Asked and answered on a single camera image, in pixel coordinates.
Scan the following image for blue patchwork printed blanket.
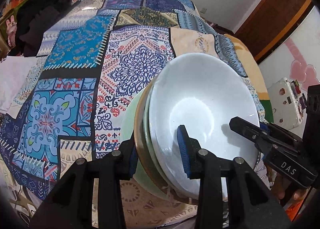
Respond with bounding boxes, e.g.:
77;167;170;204
0;0;265;229

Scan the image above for person's right hand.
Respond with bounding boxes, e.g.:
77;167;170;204
271;175;304;201

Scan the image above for green bowl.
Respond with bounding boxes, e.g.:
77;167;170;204
142;87;175;192

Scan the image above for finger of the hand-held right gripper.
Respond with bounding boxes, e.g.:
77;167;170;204
229;117;302;156
260;123;302;143

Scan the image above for pile of colourful clutter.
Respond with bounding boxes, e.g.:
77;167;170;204
0;0;28;20

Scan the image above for white suitcase with stickers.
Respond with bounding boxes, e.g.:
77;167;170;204
266;77;309;131

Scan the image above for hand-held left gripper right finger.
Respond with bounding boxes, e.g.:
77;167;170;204
177;125;292;229

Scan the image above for wooden door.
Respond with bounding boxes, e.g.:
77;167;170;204
234;0;313;65

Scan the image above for pink bowl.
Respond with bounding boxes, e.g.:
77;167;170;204
134;79;180;194

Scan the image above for pink bunny toy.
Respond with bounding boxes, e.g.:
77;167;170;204
6;17;17;47

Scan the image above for pale green plate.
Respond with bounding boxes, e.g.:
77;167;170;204
121;92;175;201

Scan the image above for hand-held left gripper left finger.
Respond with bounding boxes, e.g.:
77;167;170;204
29;137;138;229

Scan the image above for black clothes pile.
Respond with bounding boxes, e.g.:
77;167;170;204
10;0;80;57

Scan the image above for person's orange garment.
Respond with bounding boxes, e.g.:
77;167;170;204
285;199;310;222

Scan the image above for white door pink heart decals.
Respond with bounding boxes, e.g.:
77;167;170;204
257;4;320;100

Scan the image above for white bowl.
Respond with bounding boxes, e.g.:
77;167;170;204
149;53;260;199

